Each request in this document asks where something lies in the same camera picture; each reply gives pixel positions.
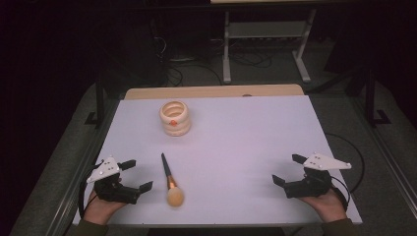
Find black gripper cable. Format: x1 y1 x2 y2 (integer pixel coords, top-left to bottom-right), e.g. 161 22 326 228
78 160 104 219
324 132 366 211

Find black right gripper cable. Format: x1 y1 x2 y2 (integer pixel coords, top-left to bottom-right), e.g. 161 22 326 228
324 132 366 211

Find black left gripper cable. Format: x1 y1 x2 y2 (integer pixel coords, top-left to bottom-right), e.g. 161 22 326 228
78 160 104 219

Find white metal desk frame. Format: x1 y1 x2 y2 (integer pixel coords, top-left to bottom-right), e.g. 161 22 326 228
221 9 319 85

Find black floor cables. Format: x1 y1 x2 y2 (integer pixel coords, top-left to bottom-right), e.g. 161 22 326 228
151 35 273 88

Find person's right hand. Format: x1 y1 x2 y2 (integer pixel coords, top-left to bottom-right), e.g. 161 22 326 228
299 188 349 224

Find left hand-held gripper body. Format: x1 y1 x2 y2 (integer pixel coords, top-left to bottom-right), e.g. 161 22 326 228
86 156 141 206

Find makeup brush with black handle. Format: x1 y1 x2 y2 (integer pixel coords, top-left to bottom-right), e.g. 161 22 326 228
159 151 186 208

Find cream ribbed brush holder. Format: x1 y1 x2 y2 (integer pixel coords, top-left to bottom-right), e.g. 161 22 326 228
158 99 192 138

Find person's left hand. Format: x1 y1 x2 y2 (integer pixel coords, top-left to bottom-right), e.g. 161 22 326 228
83 190 128 226

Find black metal stand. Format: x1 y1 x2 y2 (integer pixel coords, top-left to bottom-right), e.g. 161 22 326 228
364 67 392 128
84 74 106 130

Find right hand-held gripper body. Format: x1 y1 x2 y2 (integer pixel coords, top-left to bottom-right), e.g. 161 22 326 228
282 151 353 200

